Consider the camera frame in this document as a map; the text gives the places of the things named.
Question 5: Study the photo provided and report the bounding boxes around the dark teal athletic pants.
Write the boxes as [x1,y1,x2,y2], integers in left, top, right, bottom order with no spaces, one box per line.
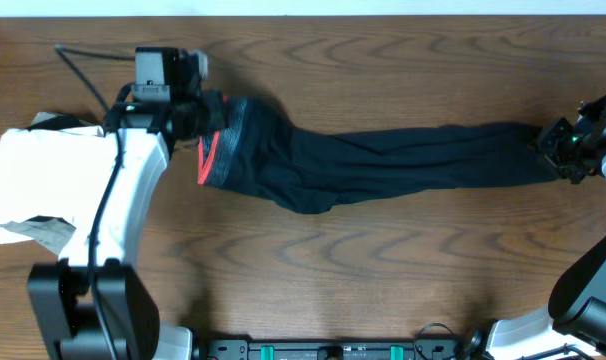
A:
[198,90,558,214]

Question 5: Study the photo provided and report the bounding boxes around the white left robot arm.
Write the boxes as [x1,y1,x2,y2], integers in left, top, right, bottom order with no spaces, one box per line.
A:
[27,84,227,359]

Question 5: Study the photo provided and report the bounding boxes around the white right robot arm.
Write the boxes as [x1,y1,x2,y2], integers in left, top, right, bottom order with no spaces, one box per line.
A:
[461,95,606,359]

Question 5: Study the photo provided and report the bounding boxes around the black folded garment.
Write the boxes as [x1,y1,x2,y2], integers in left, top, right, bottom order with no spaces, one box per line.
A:
[27,115,87,131]

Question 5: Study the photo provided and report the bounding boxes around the white folded garment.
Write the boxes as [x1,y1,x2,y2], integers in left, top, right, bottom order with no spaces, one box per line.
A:
[0,126,117,244]

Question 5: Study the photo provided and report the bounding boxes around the beige folded garment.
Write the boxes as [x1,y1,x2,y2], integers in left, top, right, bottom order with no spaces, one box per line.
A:
[0,112,76,254]

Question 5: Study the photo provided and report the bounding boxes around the black base cable loop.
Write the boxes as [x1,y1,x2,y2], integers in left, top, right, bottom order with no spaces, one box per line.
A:
[413,322,464,360]

